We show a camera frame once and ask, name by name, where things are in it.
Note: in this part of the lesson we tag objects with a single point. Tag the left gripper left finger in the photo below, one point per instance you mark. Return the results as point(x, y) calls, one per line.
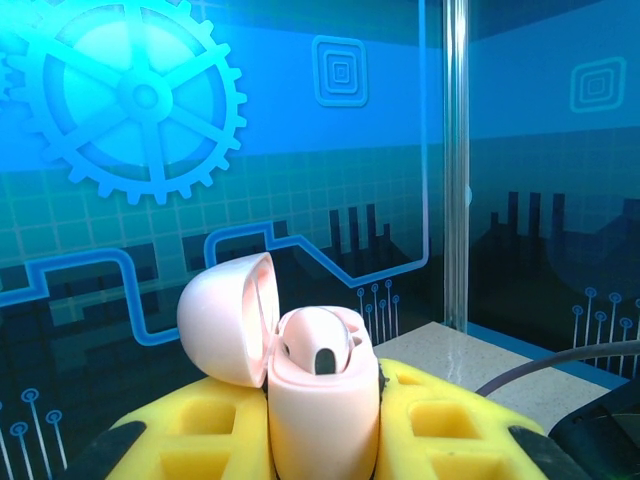
point(250, 425)

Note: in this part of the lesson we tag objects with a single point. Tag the pink earbud charging case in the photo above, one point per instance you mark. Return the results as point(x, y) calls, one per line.
point(320, 410)

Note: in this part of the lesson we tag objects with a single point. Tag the blue table edge rail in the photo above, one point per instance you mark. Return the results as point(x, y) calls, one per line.
point(500, 340)

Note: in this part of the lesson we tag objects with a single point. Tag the aluminium frame post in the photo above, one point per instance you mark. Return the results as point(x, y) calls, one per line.
point(456, 150)

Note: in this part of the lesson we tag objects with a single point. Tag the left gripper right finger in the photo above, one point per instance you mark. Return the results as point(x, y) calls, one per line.
point(400, 400)

